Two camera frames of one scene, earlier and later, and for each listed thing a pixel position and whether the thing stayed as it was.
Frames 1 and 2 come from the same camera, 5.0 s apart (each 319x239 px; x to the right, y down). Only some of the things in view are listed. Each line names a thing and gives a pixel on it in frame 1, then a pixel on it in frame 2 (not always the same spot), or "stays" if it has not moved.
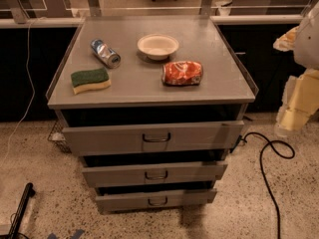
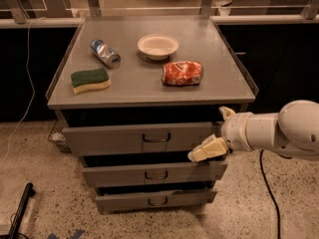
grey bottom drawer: (146, 200) stays
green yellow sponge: (90, 79) stays
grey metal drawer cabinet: (153, 107) stays
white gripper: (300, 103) -> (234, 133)
